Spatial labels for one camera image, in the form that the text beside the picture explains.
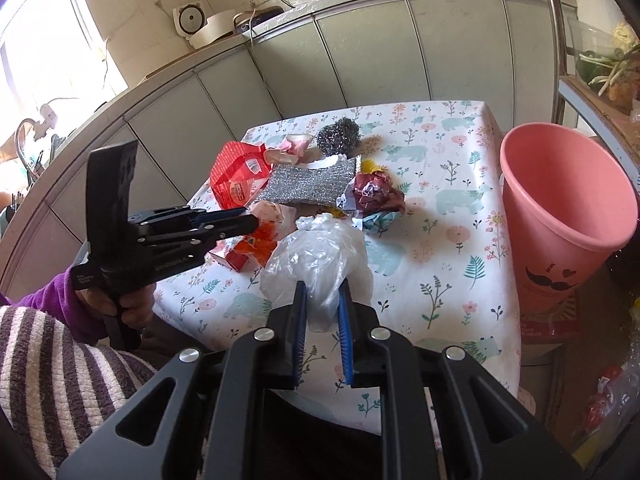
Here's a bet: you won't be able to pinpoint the person's left forearm purple sleeve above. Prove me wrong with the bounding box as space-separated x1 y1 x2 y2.
0 265 108 346

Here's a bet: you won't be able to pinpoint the clear plastic bag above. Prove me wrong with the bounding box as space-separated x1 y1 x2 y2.
260 212 373 333

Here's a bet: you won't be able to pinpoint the pink white crumpled wrapper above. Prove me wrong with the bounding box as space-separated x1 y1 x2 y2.
265 132 321 166

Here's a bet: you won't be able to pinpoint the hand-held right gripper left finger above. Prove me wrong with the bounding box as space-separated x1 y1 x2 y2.
57 280 308 480

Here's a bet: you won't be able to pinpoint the metal pole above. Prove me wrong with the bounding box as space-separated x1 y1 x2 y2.
537 0 568 126

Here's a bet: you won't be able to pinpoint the person's left hand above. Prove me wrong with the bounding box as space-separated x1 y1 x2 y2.
82 282 157 337

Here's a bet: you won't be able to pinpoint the silver scrub pad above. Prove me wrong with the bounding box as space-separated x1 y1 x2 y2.
257 156 362 208

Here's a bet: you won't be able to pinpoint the light blue crumpled paper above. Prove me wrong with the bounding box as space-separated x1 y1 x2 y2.
361 209 403 236

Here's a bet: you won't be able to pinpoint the dark round appliance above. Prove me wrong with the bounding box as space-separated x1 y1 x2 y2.
232 7 283 28

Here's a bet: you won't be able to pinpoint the grey shelf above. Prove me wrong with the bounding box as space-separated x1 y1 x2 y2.
557 77 640 176

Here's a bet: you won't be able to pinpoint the grey kitchen cabinet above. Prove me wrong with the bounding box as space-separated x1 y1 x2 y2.
0 0 571 271

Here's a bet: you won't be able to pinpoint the window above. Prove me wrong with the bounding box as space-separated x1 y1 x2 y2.
0 0 128 131

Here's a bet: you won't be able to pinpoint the striped knit clothing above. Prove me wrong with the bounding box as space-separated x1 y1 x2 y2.
0 305 161 480

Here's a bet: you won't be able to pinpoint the maroon crumpled wrapper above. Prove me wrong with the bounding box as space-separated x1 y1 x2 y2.
337 170 406 216

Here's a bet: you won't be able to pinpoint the white tissue paper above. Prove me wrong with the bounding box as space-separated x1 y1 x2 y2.
305 152 342 169

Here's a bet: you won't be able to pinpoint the white rice cooker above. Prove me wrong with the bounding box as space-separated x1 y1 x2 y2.
172 2 236 51

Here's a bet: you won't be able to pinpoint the steel wool ball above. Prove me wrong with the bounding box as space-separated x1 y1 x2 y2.
316 117 361 153

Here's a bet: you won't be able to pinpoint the red plastic bag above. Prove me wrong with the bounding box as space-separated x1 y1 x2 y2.
585 365 640 441

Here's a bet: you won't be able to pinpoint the orange wrapper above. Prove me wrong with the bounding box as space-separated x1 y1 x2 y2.
207 200 298 273

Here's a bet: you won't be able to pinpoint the green onions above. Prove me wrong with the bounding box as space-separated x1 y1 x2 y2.
577 47 640 98

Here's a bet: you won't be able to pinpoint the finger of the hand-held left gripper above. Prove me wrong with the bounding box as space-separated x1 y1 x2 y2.
127 205 253 233
135 216 262 262

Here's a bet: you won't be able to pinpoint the red snack packet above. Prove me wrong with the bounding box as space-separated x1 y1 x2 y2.
209 141 268 211

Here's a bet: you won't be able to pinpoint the pink plastic bucket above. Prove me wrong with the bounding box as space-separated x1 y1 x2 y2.
500 122 640 321

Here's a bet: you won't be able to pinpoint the metal faucet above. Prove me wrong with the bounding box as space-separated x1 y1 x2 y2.
15 117 56 186

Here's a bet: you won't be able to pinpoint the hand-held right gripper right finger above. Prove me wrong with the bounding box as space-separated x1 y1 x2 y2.
337 280 583 480

